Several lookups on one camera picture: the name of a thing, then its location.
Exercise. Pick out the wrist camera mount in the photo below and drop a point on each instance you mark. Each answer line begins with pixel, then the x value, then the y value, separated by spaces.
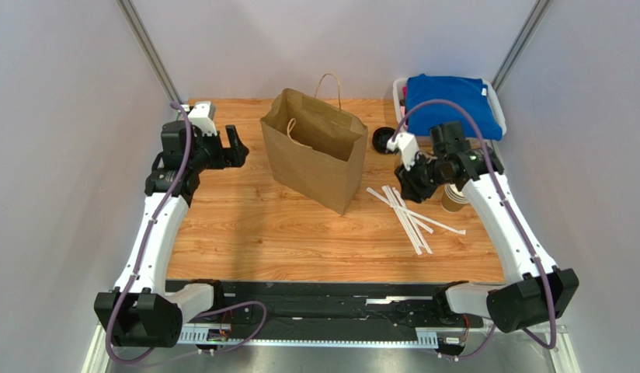
pixel 201 115
pixel 406 145

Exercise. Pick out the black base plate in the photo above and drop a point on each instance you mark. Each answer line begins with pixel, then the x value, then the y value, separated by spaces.
pixel 334 311

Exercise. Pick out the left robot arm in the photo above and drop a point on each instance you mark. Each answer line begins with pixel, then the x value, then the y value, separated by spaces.
pixel 137 312

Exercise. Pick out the brown paper bag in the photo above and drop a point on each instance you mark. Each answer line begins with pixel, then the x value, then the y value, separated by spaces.
pixel 315 148

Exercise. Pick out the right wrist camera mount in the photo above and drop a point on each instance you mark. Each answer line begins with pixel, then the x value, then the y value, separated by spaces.
pixel 406 145

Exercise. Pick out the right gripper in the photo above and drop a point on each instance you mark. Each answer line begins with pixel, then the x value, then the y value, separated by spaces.
pixel 415 177

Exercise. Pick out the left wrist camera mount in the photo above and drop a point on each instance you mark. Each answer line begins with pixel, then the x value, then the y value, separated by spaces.
pixel 201 115

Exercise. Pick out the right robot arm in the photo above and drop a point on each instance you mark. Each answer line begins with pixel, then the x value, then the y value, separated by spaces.
pixel 536 290

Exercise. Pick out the white straw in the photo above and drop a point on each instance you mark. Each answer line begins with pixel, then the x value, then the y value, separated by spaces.
pixel 392 194
pixel 405 224
pixel 413 216

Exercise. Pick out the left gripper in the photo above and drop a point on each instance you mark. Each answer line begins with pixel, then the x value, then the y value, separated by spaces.
pixel 231 157

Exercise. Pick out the aluminium frame rail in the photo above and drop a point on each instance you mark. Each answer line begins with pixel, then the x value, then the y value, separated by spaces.
pixel 205 346

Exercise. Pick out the stack of black lids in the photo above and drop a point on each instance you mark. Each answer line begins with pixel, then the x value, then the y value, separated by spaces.
pixel 380 139

